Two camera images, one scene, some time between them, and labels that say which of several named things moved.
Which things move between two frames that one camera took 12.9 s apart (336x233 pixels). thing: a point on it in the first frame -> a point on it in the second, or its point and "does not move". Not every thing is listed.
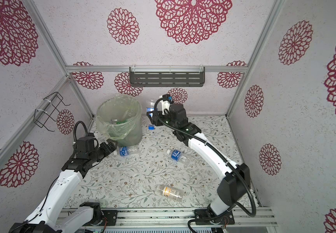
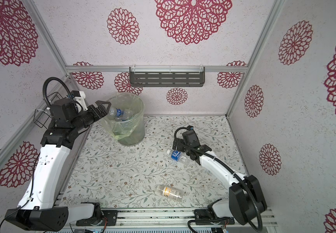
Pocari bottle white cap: x=178 y=156 does not move
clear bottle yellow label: x=174 y=193 does not move
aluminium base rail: x=180 y=217 does not move
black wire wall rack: x=41 y=117 does not move
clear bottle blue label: x=124 y=151 -> x=120 y=115
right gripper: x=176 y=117 -> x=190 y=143
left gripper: x=109 y=150 -> x=98 y=114
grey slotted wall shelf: x=167 y=76 does not move
